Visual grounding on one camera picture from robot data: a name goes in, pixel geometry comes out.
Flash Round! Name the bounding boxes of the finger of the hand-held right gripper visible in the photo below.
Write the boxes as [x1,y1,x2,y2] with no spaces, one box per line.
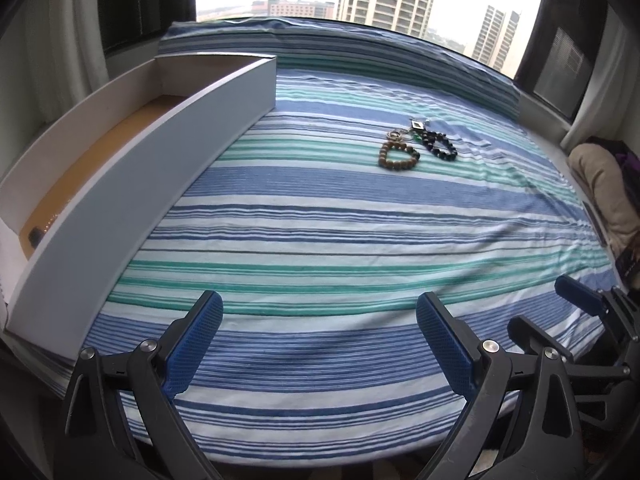
[554,275,640,346]
[507,315,631,386]

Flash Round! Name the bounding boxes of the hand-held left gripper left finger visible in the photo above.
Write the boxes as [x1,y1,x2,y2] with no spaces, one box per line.
[62,289,226,480]

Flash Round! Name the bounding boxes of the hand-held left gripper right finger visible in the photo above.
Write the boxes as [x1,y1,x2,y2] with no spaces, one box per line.
[416,291,587,480]

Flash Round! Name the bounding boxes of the white drawer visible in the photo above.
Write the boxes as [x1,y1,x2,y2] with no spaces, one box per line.
[0,52,278,356]

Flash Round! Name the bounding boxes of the beige cushion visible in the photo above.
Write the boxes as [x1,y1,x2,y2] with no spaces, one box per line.
[567,142,640,261]

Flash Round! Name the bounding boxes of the purple cloth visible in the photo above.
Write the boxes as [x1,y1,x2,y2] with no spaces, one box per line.
[612,140,640,281]

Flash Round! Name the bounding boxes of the blue striped blanket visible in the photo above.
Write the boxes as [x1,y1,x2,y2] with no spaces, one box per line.
[50,17,626,461]

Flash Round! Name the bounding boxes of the grey window ledge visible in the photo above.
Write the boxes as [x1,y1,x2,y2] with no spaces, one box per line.
[517,92,576,151]

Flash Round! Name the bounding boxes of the white curtain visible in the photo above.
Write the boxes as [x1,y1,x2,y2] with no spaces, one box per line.
[560,10,640,151]
[30,0,111,126]

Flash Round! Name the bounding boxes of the side window with blinds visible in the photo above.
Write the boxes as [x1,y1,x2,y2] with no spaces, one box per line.
[97,0,198,56]
[515,0,608,121]

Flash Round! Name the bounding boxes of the slim apartment tower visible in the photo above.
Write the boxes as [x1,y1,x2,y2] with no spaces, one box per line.
[472,5,521,68]

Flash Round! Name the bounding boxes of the low brick building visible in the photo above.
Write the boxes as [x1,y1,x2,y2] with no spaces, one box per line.
[267,0,336,18]

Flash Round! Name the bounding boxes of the black bead bracelet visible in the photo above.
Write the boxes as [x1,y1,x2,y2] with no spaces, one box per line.
[419,131,458,162]

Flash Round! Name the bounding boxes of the wooden bead bracelet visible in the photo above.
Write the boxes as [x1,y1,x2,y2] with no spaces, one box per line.
[377,140,422,171]

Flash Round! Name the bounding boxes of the silver keychain pendant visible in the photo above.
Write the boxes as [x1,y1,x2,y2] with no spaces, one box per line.
[406,119,432,143]

